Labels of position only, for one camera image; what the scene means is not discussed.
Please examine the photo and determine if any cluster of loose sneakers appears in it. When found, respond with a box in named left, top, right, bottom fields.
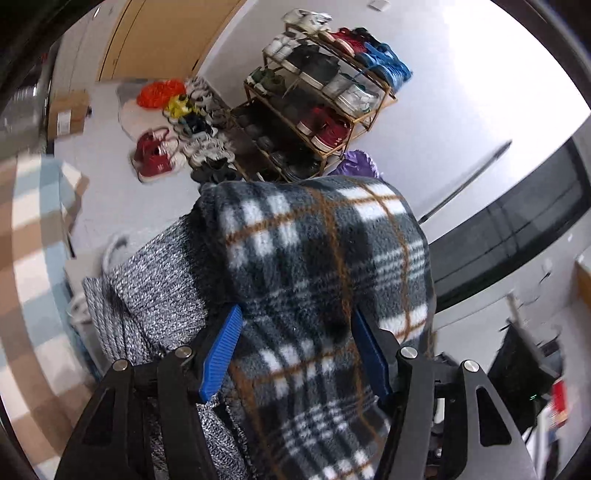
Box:
left=131, top=76, right=241, bottom=184

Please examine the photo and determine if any round white rug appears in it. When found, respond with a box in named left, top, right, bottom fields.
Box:
left=115, top=80, right=185, bottom=139

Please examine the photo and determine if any grey knit sweater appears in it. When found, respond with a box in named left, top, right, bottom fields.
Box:
left=82, top=215, right=259, bottom=480

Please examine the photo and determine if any red plastic bag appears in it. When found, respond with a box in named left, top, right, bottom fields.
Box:
left=137, top=78, right=188, bottom=109

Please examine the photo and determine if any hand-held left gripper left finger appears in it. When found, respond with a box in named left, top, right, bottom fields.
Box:
left=54, top=304, right=245, bottom=480

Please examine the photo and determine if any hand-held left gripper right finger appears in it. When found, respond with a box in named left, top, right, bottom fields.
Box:
left=352, top=308, right=539, bottom=480

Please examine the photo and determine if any red box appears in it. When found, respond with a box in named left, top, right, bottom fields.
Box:
left=549, top=378, right=571, bottom=428

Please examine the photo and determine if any checked table cloth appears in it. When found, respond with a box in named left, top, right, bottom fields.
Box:
left=0, top=152, right=100, bottom=467

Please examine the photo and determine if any plaid fleece jacket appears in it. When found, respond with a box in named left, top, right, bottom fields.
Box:
left=189, top=178, right=437, bottom=480

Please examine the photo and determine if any wooden door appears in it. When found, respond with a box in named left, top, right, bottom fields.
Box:
left=95, top=0, right=245, bottom=84

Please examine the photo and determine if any cardboard box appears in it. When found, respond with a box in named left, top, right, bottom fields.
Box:
left=47, top=90, right=90, bottom=139

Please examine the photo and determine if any dark glass partition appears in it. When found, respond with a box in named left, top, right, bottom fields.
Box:
left=427, top=136, right=591, bottom=315

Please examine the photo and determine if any grey metal rod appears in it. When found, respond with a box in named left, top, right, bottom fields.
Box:
left=418, top=140, right=513, bottom=224

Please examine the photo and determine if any shoe rack with shoes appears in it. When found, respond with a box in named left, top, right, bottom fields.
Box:
left=247, top=8, right=413, bottom=182

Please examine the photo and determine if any black screen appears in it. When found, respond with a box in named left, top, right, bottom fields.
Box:
left=487, top=323, right=566, bottom=435

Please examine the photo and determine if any purple bag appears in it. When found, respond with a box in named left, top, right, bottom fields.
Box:
left=328, top=148, right=384, bottom=182

